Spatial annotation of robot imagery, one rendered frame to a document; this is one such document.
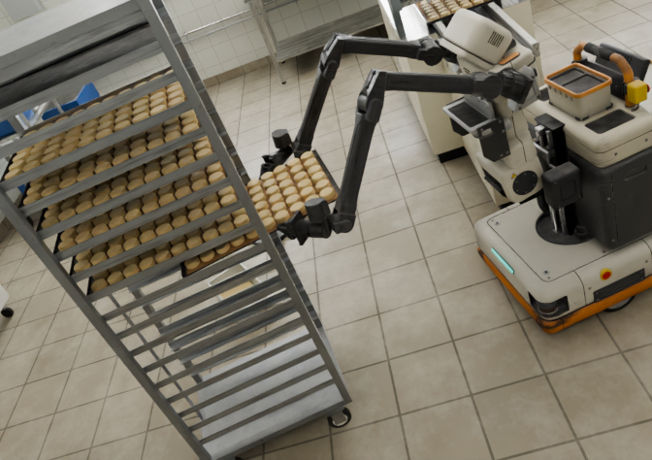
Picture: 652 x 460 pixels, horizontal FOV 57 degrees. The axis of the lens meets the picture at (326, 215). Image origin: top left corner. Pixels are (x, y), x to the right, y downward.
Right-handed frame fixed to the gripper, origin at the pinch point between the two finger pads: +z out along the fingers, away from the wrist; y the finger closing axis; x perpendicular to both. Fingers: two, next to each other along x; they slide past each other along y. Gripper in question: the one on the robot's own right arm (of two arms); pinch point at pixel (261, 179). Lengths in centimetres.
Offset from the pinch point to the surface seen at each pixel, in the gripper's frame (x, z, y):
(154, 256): -8, 51, 7
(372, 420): 31, 35, -99
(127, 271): -11, 61, 9
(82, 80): 9, 48, 70
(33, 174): -10, 66, 53
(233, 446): -12, 70, -82
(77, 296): -16, 77, 13
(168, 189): 2.3, 39.5, 26.1
